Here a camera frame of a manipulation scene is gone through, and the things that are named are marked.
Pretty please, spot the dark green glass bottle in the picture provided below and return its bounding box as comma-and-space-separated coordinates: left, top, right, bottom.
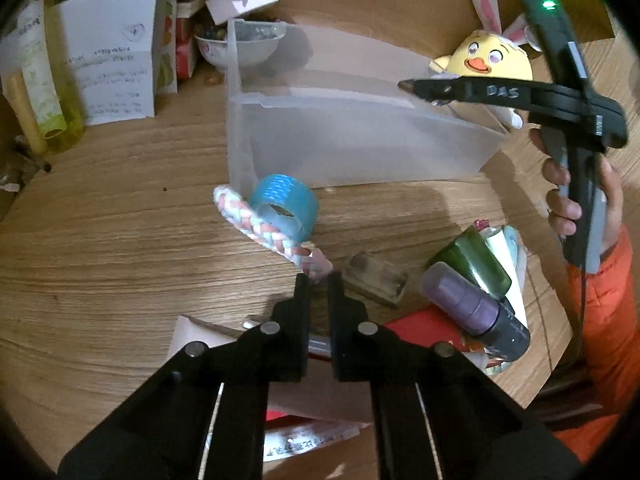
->
426, 226, 512, 300

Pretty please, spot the right hand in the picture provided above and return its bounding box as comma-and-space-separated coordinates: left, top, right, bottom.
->
529, 128, 624, 261

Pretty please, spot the red envelope packet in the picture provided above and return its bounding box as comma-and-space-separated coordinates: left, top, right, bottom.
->
266, 304, 491, 424

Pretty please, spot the orange jacket sleeve forearm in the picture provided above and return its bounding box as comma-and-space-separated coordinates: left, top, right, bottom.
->
555, 226, 639, 463

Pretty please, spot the small white cardboard box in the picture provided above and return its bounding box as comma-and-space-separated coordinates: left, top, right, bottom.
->
206, 0, 279, 25

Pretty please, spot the clear rectangular block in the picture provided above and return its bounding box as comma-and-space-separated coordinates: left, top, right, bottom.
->
342, 252, 409, 308

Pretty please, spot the white ceramic bowl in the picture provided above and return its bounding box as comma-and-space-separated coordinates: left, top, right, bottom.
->
195, 20, 286, 70

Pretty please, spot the pink white braided band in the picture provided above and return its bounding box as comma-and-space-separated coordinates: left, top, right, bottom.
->
213, 184, 334, 283

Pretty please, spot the purple spray bottle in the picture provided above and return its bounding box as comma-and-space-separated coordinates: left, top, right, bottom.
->
422, 262, 530, 362

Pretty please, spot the stack of books papers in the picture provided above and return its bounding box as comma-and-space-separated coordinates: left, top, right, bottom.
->
74, 0, 216, 97

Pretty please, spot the translucent plastic storage bin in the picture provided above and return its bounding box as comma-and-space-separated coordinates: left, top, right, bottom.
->
226, 23, 509, 196

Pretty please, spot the blue tape roll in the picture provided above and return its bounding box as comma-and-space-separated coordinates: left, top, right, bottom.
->
248, 174, 319, 243

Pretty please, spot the yellow chick bunny plush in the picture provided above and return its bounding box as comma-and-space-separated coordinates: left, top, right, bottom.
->
428, 0, 544, 131

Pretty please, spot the yellow green spray bottle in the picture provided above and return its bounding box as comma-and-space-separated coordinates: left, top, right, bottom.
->
1, 0, 85, 157

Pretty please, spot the white folded paper letter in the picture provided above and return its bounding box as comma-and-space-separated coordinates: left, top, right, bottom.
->
52, 0, 166, 126

